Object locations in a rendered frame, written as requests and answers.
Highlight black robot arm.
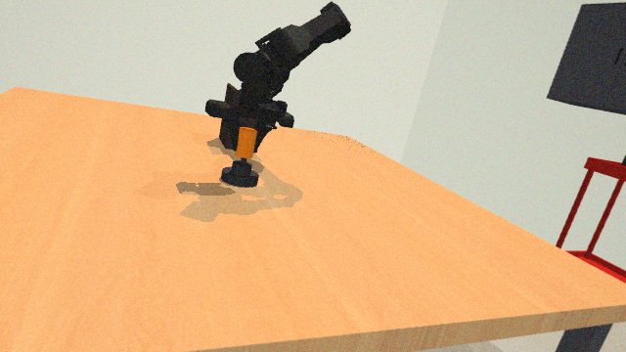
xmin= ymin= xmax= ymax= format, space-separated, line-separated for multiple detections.
xmin=234 ymin=1 xmax=351 ymax=123

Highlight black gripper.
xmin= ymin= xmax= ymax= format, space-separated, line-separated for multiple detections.
xmin=205 ymin=83 xmax=294 ymax=154

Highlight orange knob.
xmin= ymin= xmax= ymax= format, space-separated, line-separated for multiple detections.
xmin=235 ymin=127 xmax=257 ymax=158

